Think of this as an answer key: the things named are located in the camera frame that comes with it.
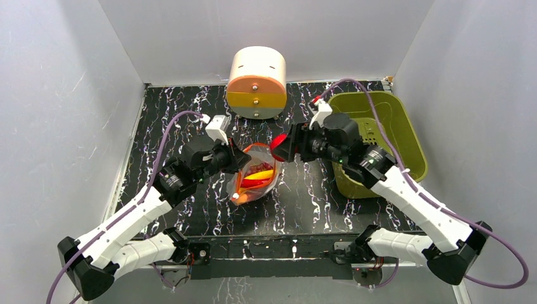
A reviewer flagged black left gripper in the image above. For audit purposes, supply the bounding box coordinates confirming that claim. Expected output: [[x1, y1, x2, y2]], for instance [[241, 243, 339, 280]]
[[195, 136, 251, 184]]

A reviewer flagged red toy apple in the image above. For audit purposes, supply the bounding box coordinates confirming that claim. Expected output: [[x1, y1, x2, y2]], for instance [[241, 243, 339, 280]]
[[269, 134, 287, 162]]

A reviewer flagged purple toy grape bunch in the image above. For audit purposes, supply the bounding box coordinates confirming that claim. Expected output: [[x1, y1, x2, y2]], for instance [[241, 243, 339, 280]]
[[246, 163, 274, 176]]

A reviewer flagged clear zip top bag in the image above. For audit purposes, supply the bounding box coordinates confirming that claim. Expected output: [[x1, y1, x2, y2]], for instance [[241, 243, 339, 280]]
[[226, 142, 282, 206]]

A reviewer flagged yellow toy banana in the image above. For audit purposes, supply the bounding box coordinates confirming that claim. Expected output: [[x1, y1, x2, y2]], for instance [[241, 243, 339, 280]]
[[244, 170, 274, 179]]

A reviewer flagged olive green plastic basket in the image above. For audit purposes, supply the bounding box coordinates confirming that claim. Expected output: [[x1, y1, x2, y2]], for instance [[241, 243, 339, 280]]
[[329, 91, 428, 199]]

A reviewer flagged red toy chili pepper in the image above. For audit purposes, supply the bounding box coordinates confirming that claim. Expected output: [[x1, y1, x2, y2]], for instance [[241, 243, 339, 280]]
[[240, 179, 269, 189]]

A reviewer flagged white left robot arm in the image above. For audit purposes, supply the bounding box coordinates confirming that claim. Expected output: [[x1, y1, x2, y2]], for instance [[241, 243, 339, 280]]
[[57, 138, 251, 301]]

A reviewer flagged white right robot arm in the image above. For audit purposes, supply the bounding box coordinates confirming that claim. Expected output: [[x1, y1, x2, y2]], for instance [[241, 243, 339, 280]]
[[270, 113, 487, 285]]

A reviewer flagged round pastel drawer cabinet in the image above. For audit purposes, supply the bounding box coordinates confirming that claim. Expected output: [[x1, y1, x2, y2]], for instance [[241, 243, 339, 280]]
[[226, 46, 287, 120]]

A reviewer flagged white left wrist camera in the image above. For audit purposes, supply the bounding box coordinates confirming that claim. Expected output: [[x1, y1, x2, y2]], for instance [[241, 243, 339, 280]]
[[205, 115, 231, 146]]

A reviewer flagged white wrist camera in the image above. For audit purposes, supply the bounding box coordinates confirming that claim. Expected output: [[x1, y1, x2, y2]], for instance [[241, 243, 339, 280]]
[[308, 96, 332, 130], [205, 115, 231, 146]]

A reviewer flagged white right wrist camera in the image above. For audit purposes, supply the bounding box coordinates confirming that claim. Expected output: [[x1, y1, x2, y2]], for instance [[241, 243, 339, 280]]
[[308, 96, 332, 130]]

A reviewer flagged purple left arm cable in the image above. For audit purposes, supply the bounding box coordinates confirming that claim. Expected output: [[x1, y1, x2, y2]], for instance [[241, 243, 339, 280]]
[[46, 111, 211, 304]]

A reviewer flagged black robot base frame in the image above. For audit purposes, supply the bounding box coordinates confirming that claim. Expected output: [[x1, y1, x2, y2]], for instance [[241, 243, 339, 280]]
[[159, 228, 384, 282]]

